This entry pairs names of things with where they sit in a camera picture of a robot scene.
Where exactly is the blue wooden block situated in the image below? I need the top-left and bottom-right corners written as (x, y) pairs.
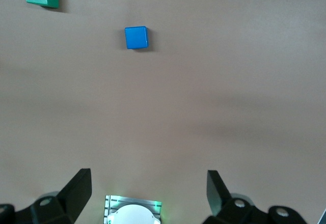
top-left (124, 25), bottom-right (149, 50)

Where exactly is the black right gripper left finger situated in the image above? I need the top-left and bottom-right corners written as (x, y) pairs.
top-left (0, 168), bottom-right (92, 224)

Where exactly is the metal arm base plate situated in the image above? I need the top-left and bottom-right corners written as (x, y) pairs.
top-left (104, 195), bottom-right (162, 224)

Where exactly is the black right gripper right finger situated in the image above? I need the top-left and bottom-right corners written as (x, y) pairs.
top-left (203, 170), bottom-right (306, 224)

